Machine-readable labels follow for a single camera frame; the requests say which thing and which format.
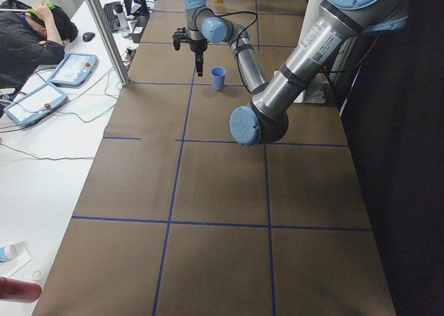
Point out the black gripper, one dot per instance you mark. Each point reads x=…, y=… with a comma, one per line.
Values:
x=198, y=46

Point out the blue ribbed cup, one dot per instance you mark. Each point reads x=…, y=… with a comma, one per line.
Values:
x=218, y=77

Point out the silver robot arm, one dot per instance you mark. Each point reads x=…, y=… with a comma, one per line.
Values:
x=264, y=120

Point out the black keyboard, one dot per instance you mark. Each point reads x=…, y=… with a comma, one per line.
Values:
x=111, y=17

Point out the black computer mouse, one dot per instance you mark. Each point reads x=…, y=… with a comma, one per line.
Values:
x=88, y=36

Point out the far teach pendant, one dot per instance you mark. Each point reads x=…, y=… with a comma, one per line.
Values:
x=73, y=70

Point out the teach pendant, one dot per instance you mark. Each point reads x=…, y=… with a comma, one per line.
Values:
x=73, y=70
x=36, y=105

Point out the person in black jacket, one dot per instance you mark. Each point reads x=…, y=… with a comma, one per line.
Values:
x=32, y=36

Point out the near teach pendant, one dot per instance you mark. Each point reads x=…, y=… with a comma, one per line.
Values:
x=36, y=105

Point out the white tube on table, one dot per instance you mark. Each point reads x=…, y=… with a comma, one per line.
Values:
x=17, y=251

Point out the red cylinder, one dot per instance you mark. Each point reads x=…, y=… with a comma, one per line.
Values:
x=19, y=291

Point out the white pedestal column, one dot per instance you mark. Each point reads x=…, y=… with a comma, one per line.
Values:
x=312, y=38

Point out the aluminium frame post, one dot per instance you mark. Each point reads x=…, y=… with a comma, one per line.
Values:
x=98, y=15

